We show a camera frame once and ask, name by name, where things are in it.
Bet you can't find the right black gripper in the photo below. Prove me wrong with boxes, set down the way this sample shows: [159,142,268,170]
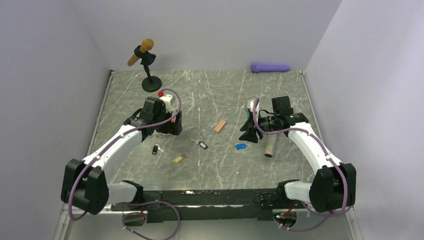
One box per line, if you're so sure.
[239,112,280,143]

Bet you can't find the blue tagged key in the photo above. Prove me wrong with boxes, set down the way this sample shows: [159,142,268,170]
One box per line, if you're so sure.
[235,143,247,150]

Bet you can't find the yellow tagged key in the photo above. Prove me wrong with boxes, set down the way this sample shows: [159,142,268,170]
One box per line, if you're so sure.
[172,153,191,164]

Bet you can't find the red handled metal keyring holder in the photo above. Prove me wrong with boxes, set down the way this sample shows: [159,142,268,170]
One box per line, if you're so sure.
[151,131,175,138]

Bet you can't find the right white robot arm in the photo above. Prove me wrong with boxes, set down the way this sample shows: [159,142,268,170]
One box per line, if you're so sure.
[239,96,357,214]

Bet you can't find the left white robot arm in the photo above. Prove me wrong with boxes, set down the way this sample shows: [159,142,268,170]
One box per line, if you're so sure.
[60,94,182,215]

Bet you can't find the black tagged key left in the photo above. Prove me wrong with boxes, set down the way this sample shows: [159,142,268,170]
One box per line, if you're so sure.
[151,144,164,156]

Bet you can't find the brown wooden block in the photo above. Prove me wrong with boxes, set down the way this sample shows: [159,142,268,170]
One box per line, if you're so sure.
[214,119,227,133]

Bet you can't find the black microphone stand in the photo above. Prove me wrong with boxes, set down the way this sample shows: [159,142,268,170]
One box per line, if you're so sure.
[142,65,162,93]

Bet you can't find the purple cylinder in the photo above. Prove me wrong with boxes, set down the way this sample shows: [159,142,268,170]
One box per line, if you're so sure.
[250,63,290,73]

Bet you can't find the brown microphone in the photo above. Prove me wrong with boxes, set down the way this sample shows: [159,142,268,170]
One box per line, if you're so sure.
[127,38,156,67]

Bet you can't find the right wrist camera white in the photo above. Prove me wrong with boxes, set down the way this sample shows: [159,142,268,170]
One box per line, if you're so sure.
[244,99,260,118]

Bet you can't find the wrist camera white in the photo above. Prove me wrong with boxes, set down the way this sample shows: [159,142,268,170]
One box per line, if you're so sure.
[157,91,176,113]
[244,99,260,118]

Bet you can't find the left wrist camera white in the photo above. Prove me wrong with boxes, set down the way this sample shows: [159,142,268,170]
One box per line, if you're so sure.
[157,91,176,113]

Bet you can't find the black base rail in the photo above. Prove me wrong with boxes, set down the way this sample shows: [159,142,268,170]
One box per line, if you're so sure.
[110,188,304,223]

